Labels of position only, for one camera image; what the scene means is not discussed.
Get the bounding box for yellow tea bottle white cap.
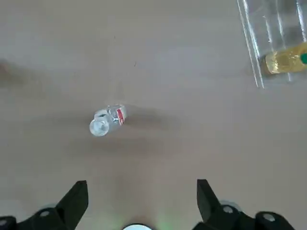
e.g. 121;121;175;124
264;42;307;76

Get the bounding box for clear acrylic bottle shelf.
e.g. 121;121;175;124
236;0;307;90

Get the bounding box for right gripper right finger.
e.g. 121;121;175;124
191;178;297;230

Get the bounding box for small clear drink bottle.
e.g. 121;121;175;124
89;103;127;138

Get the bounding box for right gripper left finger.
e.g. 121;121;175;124
0;180;89;230

